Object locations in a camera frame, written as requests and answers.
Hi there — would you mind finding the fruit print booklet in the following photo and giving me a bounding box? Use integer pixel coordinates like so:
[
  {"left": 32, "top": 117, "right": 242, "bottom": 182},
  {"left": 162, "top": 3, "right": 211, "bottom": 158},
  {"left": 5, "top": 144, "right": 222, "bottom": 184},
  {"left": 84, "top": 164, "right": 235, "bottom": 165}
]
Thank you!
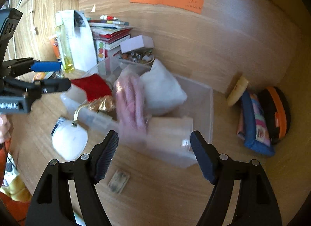
[{"left": 94, "top": 39, "right": 107, "bottom": 65}]

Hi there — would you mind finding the yellow spray bottle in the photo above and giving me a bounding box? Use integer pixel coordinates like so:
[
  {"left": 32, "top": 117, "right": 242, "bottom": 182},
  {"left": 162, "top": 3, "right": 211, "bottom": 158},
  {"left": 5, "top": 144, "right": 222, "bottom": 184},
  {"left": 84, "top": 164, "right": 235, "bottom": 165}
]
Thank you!
[{"left": 58, "top": 19, "right": 74, "bottom": 74}]

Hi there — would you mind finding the person's left hand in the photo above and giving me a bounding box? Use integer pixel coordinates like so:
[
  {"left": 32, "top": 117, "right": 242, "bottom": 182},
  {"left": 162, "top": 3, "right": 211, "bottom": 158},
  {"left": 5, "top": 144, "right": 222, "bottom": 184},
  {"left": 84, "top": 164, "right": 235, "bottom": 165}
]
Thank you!
[{"left": 0, "top": 115, "right": 11, "bottom": 145}]

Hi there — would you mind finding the yellow tube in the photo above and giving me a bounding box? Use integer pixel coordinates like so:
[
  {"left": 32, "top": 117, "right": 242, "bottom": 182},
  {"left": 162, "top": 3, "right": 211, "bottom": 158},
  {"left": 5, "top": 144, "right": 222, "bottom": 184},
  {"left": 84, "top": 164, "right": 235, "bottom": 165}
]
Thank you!
[{"left": 227, "top": 75, "right": 250, "bottom": 107}]

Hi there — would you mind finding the stack of books and cards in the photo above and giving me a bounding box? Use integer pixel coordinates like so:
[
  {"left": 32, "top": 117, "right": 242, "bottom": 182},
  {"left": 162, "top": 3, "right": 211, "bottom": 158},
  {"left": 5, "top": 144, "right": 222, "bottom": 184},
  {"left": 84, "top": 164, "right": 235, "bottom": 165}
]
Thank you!
[{"left": 87, "top": 18, "right": 133, "bottom": 57}]

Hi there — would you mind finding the clear plastic bowl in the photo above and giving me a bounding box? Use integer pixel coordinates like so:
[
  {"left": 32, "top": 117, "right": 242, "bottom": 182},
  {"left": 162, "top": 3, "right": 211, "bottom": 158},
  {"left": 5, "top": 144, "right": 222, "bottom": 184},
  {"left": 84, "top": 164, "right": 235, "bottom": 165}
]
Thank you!
[{"left": 119, "top": 51, "right": 156, "bottom": 66}]

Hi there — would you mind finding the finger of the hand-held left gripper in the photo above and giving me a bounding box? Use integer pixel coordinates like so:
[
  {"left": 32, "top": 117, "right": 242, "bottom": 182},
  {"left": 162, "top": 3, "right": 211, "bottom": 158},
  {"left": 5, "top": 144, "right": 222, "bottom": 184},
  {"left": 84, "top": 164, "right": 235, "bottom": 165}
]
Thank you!
[
  {"left": 3, "top": 57, "right": 62, "bottom": 77},
  {"left": 3, "top": 77, "right": 71, "bottom": 95}
]

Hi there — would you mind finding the small white cardboard box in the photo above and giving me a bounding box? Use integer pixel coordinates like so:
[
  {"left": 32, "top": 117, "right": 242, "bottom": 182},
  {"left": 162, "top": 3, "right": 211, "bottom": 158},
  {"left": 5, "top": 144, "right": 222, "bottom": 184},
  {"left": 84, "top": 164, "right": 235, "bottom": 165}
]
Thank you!
[{"left": 120, "top": 35, "right": 154, "bottom": 54}]

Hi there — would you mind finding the pale pink portable fan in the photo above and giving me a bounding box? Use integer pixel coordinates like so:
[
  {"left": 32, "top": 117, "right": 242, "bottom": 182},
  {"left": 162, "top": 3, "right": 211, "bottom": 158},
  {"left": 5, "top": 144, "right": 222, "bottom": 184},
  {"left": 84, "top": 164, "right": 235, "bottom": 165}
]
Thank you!
[{"left": 52, "top": 117, "right": 88, "bottom": 161}]

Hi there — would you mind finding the blue pencil pouch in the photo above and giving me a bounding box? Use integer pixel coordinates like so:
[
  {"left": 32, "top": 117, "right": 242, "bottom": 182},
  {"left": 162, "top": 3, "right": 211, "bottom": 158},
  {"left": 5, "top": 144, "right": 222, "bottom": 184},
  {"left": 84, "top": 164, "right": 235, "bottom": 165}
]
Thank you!
[{"left": 237, "top": 91, "right": 276, "bottom": 156}]

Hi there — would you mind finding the white charging cable with plug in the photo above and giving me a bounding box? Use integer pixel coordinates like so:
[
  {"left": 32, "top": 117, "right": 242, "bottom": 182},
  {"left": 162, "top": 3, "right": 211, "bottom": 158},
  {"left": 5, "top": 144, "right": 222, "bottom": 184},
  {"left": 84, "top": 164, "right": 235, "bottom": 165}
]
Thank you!
[{"left": 23, "top": 0, "right": 39, "bottom": 35}]

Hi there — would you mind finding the black orange round case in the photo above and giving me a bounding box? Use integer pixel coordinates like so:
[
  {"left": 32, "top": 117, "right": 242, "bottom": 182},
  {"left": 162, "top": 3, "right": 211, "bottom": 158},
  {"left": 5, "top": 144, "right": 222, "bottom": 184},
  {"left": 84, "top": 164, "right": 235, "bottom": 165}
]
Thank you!
[{"left": 258, "top": 86, "right": 291, "bottom": 145}]

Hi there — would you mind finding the pile of small trinkets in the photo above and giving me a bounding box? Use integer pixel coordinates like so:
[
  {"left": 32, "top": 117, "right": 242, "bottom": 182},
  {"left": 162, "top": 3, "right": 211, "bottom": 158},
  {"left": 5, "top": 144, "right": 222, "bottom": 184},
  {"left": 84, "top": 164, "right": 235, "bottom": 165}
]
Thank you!
[{"left": 120, "top": 49, "right": 156, "bottom": 64}]

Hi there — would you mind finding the wooden desktop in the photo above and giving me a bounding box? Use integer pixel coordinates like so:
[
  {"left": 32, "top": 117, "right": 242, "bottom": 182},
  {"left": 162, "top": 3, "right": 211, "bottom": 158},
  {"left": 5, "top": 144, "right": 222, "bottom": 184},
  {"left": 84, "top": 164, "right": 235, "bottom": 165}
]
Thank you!
[{"left": 0, "top": 69, "right": 299, "bottom": 226}]

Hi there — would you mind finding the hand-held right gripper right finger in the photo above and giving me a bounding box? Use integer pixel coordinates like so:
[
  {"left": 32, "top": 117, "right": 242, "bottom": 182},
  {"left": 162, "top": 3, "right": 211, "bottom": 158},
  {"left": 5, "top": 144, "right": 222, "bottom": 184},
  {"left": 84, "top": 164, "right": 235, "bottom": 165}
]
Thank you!
[{"left": 190, "top": 131, "right": 283, "bottom": 226}]

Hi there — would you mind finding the orange sunscreen tube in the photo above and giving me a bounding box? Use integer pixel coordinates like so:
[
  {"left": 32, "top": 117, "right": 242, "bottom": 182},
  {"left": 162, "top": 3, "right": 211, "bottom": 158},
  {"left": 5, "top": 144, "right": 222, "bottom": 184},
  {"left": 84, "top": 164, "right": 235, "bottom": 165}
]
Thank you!
[{"left": 50, "top": 35, "right": 62, "bottom": 62}]

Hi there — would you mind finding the red velvet pouch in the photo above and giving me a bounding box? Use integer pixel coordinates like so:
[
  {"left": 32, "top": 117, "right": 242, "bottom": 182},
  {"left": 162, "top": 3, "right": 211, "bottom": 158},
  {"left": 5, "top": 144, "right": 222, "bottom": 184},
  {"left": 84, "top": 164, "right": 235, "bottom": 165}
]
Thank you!
[{"left": 70, "top": 74, "right": 113, "bottom": 102}]

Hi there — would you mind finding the clear plastic storage box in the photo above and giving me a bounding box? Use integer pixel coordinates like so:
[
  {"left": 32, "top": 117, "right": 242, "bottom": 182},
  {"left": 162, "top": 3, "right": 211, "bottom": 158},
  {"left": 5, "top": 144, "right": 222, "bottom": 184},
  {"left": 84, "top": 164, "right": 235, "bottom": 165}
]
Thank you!
[{"left": 60, "top": 57, "right": 214, "bottom": 169}]

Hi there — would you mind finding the white drawstring cloth pouch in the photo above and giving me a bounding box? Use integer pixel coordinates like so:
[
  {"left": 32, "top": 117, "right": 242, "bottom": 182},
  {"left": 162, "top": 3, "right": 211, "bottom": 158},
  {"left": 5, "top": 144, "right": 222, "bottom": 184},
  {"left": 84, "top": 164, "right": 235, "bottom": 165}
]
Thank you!
[{"left": 140, "top": 59, "right": 188, "bottom": 116}]

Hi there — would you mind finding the white paper envelope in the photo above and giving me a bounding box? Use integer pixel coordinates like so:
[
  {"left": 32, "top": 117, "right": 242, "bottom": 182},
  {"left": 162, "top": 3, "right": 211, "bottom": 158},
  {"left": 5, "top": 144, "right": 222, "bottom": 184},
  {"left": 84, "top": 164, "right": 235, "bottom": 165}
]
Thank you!
[{"left": 73, "top": 10, "right": 98, "bottom": 71}]

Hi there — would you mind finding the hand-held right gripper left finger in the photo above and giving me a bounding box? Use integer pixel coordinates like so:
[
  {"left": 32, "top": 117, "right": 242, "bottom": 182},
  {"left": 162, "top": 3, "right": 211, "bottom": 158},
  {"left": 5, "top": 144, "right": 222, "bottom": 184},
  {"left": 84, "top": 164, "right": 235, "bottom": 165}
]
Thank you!
[{"left": 25, "top": 130, "right": 119, "bottom": 226}]

